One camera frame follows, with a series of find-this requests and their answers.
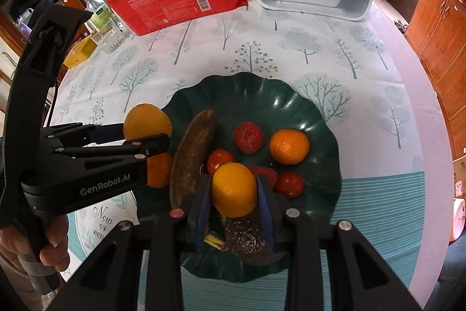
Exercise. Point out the person's left hand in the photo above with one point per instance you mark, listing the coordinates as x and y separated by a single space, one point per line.
56 245

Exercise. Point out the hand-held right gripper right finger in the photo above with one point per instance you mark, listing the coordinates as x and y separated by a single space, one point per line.
265 214

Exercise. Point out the brown overripe banana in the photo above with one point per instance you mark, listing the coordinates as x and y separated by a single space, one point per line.
193 150

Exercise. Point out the dull red round berry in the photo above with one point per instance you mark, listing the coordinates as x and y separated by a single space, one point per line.
267 174

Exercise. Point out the orange wooden cabinet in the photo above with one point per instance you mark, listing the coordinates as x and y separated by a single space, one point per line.
440 41

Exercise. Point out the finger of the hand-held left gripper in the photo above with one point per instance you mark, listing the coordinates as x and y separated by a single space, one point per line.
105 133
153 145

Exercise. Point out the clear bottle with green label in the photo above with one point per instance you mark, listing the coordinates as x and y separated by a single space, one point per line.
100 14

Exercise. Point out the small orange mandarin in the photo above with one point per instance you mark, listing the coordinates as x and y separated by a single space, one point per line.
289 146

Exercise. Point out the brown wooden sideboard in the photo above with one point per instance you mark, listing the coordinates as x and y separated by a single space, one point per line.
22 37

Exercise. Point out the yellow cardboard box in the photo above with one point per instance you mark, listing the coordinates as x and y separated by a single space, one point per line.
80 52

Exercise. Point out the brown cardboard box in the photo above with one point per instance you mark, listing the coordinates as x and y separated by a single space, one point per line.
459 176

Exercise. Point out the dark green scalloped plate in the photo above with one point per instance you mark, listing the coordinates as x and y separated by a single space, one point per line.
309 216

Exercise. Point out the person's left forearm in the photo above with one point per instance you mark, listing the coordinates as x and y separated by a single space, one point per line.
9 278

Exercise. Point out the small yellow citrus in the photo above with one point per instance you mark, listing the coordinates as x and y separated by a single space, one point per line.
233 190

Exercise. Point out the tree print tablecloth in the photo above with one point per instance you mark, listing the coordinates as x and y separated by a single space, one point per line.
364 114

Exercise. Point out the red cherry tomato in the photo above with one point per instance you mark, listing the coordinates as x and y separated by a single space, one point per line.
289 184
218 159

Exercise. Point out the large orange mandarin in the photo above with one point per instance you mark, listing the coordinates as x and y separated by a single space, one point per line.
160 170

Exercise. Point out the dark brown avocado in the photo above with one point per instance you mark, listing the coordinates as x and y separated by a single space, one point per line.
244 238

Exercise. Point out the large yellow citrus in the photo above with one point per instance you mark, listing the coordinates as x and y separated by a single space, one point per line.
145 119

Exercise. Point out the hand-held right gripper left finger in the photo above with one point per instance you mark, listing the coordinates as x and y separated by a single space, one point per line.
202 210

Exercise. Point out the clear ribbed glass cup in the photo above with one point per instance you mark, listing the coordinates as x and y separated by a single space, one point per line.
109 39

